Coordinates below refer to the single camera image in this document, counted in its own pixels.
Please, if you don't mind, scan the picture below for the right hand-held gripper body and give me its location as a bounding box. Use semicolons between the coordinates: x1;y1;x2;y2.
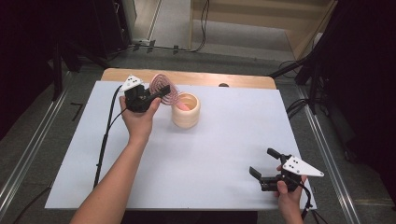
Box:
261;155;325;192

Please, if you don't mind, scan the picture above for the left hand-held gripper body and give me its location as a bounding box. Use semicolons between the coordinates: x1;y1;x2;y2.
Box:
120;74;157;114

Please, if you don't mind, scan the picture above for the pink hairbrush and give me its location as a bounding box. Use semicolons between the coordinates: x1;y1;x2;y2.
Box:
148;73;191;112

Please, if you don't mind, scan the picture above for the cream ribbed cup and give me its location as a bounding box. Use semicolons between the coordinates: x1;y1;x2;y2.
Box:
171;91;201;130

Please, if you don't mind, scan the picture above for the person's left hand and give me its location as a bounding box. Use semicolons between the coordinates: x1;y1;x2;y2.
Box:
119;95;162;145

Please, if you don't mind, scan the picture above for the person's right hand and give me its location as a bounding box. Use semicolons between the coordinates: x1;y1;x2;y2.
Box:
274;175;308;217

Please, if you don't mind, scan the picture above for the wooden table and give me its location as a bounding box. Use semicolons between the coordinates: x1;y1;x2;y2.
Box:
101;67;277;91

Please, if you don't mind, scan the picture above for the white board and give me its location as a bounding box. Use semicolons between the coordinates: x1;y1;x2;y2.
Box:
45;80;318;211

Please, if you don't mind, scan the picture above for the dark cabinet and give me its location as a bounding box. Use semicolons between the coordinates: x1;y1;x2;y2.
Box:
92;0;138;60

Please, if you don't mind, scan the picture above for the black metal stand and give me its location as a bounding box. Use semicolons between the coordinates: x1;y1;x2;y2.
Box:
49;38;110;102
269;40;332;117

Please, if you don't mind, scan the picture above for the metal floor rail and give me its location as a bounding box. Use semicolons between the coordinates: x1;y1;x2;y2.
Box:
0;72;73;216
295;85;362;224

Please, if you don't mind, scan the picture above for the right hand-held gripper black cable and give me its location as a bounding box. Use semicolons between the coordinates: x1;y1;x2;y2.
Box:
299;182;315;222

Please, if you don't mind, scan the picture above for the hand-held gripper black cable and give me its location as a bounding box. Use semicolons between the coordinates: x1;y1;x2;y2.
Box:
299;182;315;222
12;84;125;224

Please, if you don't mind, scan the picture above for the black floor cable bundle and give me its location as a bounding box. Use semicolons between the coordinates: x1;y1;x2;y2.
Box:
285;98;312;120

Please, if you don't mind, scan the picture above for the left hand-held gripper black cable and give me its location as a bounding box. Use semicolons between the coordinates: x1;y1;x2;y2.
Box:
12;84;125;224

